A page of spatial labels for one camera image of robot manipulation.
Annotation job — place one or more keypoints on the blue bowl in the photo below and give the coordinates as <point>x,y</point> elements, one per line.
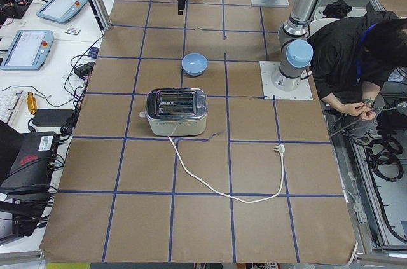
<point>194,64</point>

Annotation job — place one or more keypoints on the person right hand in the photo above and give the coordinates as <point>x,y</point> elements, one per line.
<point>353,109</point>

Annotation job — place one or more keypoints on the person left hand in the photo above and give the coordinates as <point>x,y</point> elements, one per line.
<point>368,112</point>

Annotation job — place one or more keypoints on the silver toaster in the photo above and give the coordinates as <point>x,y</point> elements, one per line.
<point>176,112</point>

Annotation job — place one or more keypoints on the small printed card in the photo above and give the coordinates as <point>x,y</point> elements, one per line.
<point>73,30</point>

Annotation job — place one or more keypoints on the upper teach pendant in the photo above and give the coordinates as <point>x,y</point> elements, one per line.
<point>61,11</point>

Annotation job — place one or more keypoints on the teach pendant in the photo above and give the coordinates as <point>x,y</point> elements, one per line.
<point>61,11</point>
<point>28,50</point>

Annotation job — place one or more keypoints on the lower teach pendant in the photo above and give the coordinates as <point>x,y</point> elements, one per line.
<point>28,50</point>

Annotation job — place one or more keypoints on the person in black shirt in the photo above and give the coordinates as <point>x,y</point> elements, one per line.
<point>353,58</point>

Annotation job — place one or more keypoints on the orange tool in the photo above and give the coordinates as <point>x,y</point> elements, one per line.
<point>31,103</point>

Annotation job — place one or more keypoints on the black power brick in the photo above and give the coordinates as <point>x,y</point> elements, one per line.
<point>52,117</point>

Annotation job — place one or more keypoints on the white keyboard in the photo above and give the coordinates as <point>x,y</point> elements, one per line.
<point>12,102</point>

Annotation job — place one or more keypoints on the black computer box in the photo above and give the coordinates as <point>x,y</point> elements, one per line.
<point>26,163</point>

